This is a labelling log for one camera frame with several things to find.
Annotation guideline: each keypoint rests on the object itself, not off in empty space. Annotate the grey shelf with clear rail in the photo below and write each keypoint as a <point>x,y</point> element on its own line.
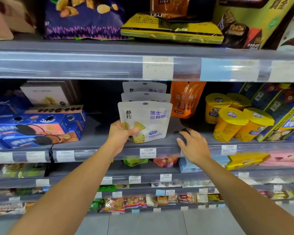
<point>88,63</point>

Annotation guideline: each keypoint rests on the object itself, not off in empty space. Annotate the yellow snack cup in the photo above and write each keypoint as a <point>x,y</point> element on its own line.
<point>227,126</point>
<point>240,100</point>
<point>253,126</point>
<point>214,107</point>

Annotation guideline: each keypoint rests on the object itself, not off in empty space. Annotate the white brown snack bag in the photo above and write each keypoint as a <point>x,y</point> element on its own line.
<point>292,31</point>

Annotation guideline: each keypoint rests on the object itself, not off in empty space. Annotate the person's right forearm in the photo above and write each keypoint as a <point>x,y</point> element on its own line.
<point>240,198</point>

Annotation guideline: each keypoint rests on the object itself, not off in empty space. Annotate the cookie box with window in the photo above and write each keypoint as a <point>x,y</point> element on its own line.
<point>58,110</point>

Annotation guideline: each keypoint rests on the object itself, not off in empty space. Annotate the brown orange snack packet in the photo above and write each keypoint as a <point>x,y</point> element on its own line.
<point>169,6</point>

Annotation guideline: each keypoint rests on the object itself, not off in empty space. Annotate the purple chip bag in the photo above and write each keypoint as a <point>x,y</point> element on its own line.
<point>85,19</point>

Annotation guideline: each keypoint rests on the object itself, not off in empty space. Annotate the row of small shelf labels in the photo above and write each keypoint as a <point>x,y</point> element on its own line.
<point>134,179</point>

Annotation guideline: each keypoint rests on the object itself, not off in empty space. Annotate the beige cardboard box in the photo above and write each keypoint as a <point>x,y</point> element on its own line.
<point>7,14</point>

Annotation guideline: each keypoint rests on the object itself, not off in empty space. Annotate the dark blue cookie packets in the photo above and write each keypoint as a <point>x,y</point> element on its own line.
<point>5,105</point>

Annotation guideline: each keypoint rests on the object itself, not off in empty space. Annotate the person's left thumb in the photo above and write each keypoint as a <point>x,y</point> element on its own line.
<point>132,131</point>

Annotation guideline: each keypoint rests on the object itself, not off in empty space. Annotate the low grey shelves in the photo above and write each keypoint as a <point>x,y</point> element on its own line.
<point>142,171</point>

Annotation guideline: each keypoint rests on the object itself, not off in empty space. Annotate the person's left forearm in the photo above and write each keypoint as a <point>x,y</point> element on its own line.
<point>71,193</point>

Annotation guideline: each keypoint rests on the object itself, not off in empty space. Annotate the person's right hand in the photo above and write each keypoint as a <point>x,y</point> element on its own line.
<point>196,149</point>

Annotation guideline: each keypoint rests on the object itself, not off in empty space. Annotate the white price label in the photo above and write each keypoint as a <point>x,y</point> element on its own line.
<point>228,150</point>
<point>158,68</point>
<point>36,156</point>
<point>65,156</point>
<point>245,70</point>
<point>148,153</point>
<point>2,157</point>
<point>284,70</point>

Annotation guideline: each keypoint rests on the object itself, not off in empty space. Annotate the green snack packet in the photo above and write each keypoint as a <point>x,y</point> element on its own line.
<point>135,161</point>

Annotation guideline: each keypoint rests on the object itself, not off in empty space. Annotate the row of assorted candy packets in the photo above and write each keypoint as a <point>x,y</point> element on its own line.
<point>137,201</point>

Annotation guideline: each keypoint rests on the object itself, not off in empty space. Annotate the yellow foil snack bag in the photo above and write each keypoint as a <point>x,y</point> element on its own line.
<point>171,31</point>

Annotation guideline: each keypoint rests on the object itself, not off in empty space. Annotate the long blue yellow biscuit box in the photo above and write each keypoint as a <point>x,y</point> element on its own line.
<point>284,121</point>

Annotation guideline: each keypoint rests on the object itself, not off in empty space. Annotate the blue price label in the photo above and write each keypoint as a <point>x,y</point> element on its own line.
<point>215,69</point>

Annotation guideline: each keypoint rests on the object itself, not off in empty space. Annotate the person's right thumb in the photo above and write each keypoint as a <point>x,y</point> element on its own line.
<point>180,141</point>

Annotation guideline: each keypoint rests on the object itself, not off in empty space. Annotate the light blue box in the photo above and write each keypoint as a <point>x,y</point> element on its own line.
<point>186,167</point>

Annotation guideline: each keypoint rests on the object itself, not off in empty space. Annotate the person's left hand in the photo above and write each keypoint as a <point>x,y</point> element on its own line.
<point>117,138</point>

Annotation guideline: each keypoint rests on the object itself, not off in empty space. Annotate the green snack packets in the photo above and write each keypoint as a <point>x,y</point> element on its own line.
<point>22,170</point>

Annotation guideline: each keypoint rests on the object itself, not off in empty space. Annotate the pink flat box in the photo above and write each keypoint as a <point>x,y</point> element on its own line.
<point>284,159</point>

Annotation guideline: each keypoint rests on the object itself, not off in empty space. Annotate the blue orange sandwich cookie box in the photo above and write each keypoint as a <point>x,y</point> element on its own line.
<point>41,139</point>

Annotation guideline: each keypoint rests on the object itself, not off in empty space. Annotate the white biscuit box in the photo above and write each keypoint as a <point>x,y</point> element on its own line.
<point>45,94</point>

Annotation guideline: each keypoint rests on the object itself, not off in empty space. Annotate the red pink snack packet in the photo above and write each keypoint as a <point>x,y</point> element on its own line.
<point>165,162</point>

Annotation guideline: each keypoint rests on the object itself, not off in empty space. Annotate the white cheese snack pouch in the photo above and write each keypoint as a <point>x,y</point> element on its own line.
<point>144,86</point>
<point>147,97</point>
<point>152,117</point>

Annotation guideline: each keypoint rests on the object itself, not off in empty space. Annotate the blue pink sandwich cookie box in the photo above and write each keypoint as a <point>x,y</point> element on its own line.
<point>31,126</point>

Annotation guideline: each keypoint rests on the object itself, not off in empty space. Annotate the grey shelf holding pouches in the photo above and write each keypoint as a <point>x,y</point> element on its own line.
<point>93,146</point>

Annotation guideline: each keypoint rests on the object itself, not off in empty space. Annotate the yellow flat box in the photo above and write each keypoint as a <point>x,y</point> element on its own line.
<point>247,161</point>

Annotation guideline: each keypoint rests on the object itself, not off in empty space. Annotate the green chocolate bar box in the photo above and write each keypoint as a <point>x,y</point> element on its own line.
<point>254,19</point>

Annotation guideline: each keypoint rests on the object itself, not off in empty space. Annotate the orange snack pouch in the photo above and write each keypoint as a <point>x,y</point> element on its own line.
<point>186,100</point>

